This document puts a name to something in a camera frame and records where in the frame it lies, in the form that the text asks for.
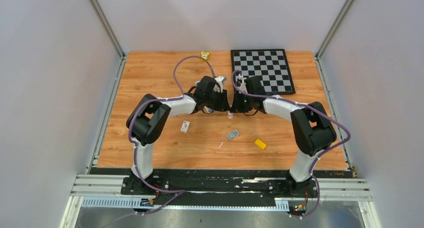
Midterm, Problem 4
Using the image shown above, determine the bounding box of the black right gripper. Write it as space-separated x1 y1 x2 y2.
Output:
230 91 254 114

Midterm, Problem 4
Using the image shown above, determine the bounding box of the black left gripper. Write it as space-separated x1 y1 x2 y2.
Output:
204 88 231 113

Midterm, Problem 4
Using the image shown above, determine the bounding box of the grey staples tray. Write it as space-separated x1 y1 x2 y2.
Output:
225 129 240 141

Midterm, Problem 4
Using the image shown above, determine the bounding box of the white staples box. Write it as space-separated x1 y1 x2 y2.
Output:
180 120 190 133

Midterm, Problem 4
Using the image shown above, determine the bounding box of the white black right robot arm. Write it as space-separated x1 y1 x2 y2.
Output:
231 72 337 197

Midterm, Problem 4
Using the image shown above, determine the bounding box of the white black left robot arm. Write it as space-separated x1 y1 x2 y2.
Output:
126 76 230 195

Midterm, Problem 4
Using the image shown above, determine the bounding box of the yellow rectangular block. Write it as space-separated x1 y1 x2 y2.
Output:
254 139 267 150

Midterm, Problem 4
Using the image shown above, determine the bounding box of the black grey chessboard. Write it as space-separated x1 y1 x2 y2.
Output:
230 48 296 95

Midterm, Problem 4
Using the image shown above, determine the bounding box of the small yellow toy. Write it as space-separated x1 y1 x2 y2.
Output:
200 51 210 62

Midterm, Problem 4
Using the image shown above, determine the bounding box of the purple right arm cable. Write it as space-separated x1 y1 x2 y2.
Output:
230 70 352 219

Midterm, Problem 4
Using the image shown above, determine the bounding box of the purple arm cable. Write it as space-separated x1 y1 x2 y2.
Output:
230 70 352 219
127 55 218 201

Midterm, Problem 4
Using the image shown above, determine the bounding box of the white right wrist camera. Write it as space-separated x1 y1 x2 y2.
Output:
235 74 248 93

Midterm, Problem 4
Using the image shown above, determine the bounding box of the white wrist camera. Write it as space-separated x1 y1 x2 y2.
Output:
213 75 227 93
235 74 248 93

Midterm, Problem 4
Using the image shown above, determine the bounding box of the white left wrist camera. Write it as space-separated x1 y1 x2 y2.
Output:
213 75 227 93

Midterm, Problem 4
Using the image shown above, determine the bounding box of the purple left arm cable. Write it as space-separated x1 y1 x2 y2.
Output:
127 55 218 201

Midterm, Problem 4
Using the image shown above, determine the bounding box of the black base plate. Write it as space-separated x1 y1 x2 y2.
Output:
120 168 318 198

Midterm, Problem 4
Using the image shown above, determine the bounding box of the aluminium rail base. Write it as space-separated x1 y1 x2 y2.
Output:
60 174 381 228

